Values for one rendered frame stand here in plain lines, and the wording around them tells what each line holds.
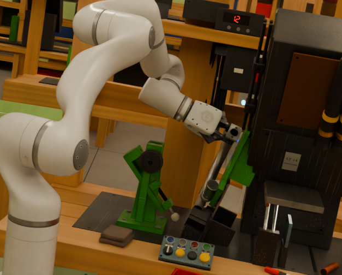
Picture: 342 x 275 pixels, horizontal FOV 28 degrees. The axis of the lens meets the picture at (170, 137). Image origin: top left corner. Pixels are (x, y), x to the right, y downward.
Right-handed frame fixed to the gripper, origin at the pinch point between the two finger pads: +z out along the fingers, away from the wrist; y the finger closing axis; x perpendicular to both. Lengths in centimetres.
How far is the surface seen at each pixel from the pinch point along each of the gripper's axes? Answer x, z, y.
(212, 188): 0.3, 2.2, -20.2
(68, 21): 536, -187, 399
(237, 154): -8.2, 3.4, -10.5
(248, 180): -3.5, 10.7, -14.0
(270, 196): -19.0, 15.2, -24.6
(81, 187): 54, -36, -16
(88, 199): 43, -30, -24
